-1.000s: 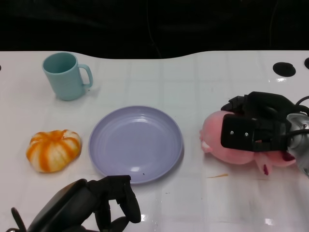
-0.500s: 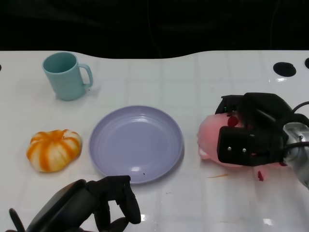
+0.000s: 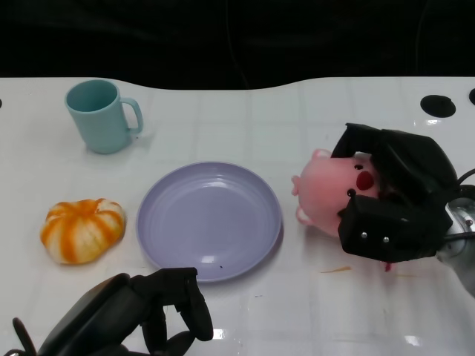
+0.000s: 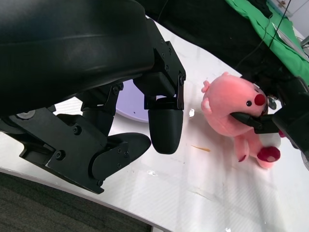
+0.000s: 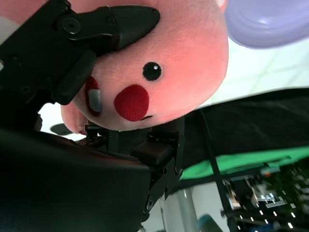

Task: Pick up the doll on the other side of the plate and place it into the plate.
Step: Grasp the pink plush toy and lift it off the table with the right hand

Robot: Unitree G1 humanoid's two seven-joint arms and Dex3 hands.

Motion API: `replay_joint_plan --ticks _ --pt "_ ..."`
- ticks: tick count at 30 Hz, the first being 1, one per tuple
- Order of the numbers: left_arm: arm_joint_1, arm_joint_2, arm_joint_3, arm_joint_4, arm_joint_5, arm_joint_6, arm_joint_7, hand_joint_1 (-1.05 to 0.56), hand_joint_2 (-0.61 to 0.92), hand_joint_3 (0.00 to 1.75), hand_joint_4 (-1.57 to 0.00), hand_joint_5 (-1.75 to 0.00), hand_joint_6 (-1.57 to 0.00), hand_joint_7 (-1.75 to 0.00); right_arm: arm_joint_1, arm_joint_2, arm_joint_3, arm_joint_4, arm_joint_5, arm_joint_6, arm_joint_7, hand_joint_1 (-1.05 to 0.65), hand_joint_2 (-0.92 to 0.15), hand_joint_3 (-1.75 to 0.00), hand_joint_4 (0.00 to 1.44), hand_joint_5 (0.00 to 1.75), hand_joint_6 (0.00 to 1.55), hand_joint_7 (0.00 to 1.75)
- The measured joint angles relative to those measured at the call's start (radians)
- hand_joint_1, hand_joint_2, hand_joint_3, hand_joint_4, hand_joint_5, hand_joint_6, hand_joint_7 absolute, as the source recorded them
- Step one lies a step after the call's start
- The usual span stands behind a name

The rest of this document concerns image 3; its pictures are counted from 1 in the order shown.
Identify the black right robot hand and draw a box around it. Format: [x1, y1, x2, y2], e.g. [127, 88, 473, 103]
[331, 122, 459, 263]

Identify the purple plastic plate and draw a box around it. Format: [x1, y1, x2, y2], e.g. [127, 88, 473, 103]
[136, 160, 283, 283]

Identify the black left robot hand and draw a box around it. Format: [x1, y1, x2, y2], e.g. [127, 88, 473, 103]
[36, 267, 214, 356]

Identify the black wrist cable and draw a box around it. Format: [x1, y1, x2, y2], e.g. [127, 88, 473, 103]
[454, 169, 475, 186]
[13, 317, 38, 356]

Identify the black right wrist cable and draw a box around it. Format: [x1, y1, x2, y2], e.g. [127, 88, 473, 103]
[454, 169, 475, 186]

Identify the black backdrop cloth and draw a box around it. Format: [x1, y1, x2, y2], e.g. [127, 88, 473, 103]
[0, 0, 475, 91]

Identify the pink plush doll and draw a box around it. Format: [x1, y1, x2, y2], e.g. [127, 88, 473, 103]
[291, 148, 394, 274]

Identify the teal plastic mug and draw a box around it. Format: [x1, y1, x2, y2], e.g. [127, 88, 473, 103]
[65, 79, 144, 155]

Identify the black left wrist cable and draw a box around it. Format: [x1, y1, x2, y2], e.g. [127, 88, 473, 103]
[13, 317, 38, 356]

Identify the orange white pumpkin plush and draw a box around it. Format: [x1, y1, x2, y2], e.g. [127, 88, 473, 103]
[39, 198, 125, 266]

